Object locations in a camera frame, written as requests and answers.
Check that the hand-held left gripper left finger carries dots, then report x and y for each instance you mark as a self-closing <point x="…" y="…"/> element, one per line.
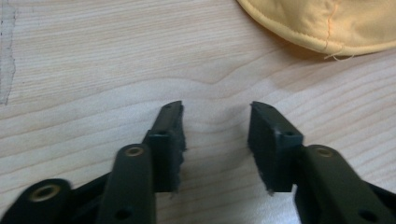
<point x="165" y="155"/>

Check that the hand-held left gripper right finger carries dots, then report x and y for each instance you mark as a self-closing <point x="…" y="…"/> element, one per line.
<point x="274" y="155"/>

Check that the grey tape strip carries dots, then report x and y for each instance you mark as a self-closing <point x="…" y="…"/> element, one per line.
<point x="6" y="53"/>

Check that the yellow quilted cloth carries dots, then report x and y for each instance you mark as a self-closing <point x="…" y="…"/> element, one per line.
<point x="323" y="21"/>

